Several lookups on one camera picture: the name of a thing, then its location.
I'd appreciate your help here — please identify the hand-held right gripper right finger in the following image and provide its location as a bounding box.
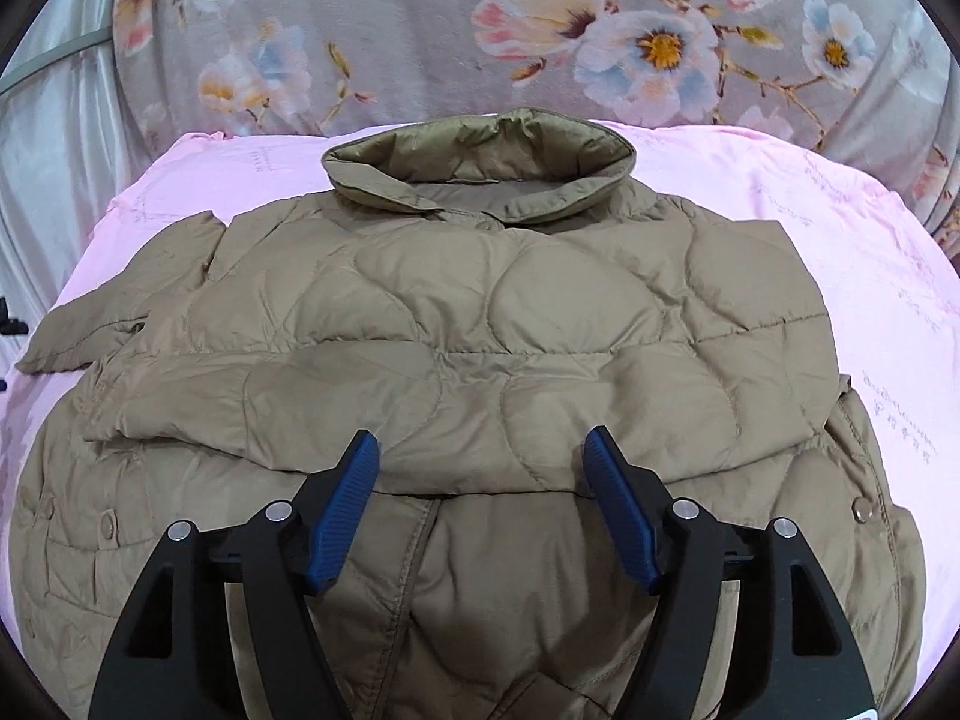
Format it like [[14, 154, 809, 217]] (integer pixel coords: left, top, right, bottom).
[[583, 426, 878, 720]]

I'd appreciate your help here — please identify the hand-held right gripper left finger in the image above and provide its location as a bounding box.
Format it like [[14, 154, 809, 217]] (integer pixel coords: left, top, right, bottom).
[[88, 430, 381, 720]]

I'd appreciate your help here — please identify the khaki quilted puffer jacket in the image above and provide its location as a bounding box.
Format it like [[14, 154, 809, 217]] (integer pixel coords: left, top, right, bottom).
[[11, 109, 927, 720]]

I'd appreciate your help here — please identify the pink bed sheet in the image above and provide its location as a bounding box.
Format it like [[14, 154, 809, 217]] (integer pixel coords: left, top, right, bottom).
[[0, 120, 960, 706]]

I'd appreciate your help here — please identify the white satin curtain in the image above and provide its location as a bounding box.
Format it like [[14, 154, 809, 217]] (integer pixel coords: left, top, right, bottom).
[[0, 0, 188, 361]]

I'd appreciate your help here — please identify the grey floral cloth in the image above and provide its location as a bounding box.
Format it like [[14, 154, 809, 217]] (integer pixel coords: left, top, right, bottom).
[[112, 0, 960, 241]]

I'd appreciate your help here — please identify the grey cable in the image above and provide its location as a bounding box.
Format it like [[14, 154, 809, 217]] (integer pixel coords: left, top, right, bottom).
[[0, 26, 117, 89]]

